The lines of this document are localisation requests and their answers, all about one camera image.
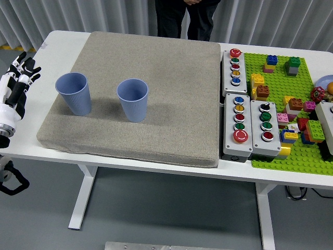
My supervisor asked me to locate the red toy brick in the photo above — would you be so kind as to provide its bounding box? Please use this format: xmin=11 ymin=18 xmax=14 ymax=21
xmin=296 ymin=117 xmax=310 ymax=132

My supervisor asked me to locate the pink toy brick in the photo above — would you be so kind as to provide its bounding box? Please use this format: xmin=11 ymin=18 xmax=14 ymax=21
xmin=276 ymin=112 xmax=290 ymax=129

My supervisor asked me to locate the grey-brown fabric mat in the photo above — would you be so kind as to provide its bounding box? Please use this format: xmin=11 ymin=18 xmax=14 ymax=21
xmin=35 ymin=31 xmax=221 ymax=169

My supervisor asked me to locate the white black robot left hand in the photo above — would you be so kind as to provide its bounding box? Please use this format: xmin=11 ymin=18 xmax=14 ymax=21
xmin=0 ymin=51 xmax=42 ymax=126

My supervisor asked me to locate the white table leg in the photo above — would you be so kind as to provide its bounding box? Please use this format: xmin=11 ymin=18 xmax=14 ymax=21
xmin=254 ymin=182 xmax=278 ymax=250
xmin=68 ymin=164 xmax=99 ymax=231

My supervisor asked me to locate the blue yellow pink brick stack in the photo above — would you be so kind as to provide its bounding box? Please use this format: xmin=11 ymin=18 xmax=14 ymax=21
xmin=262 ymin=54 xmax=278 ymax=73

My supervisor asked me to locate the light blue plate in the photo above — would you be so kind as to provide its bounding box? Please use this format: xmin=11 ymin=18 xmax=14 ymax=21
xmin=315 ymin=74 xmax=333 ymax=91

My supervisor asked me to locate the white box with black base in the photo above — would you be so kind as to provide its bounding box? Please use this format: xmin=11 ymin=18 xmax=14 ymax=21
xmin=314 ymin=101 xmax=333 ymax=161

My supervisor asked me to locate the yellow cylinder brick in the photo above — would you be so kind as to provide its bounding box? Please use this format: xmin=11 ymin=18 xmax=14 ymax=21
xmin=275 ymin=145 xmax=291 ymax=160

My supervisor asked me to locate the power strip with cables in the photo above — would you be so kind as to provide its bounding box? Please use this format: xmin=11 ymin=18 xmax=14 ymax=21
xmin=285 ymin=185 xmax=333 ymax=201

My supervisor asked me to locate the green orange brick stack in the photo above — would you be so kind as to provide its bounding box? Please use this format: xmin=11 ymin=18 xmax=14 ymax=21
xmin=301 ymin=120 xmax=326 ymax=145

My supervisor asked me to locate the green grey brick stack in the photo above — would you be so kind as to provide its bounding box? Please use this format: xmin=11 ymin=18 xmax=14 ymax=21
xmin=284 ymin=56 xmax=302 ymax=77

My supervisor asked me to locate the four-button box with black switch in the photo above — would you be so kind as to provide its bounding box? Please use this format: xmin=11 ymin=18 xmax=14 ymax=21
xmin=250 ymin=99 xmax=282 ymax=157

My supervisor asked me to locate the brown toy brick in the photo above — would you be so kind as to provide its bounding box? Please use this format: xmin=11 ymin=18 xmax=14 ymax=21
xmin=255 ymin=85 xmax=271 ymax=101

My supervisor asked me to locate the brown yellow white brick stack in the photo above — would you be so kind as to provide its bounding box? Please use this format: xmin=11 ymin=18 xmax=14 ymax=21
xmin=282 ymin=95 xmax=304 ymax=122

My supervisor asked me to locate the red valve wheel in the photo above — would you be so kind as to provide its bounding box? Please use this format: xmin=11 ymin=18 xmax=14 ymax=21
xmin=311 ymin=86 xmax=325 ymax=102

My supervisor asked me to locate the blue ribbed plastic cup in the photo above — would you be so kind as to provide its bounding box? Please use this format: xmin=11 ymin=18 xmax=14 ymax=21
xmin=116 ymin=79 xmax=149 ymax=123
xmin=55 ymin=72 xmax=92 ymax=117

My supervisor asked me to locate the green studded baseplate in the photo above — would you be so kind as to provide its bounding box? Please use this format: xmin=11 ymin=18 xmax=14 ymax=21
xmin=243 ymin=52 xmax=333 ymax=176

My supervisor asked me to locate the person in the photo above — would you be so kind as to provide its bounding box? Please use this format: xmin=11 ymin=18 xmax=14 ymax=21
xmin=155 ymin=0 xmax=222 ymax=42

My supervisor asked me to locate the white pleated curtain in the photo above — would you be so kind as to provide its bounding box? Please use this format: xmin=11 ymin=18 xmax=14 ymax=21
xmin=0 ymin=0 xmax=333 ymax=53

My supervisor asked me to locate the five-button box without rim screws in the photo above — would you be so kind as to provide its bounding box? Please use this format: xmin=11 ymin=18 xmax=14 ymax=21
xmin=221 ymin=48 xmax=248 ymax=96

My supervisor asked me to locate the five-button box with rim screws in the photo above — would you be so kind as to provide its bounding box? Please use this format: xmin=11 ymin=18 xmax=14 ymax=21
xmin=223 ymin=93 xmax=254 ymax=157

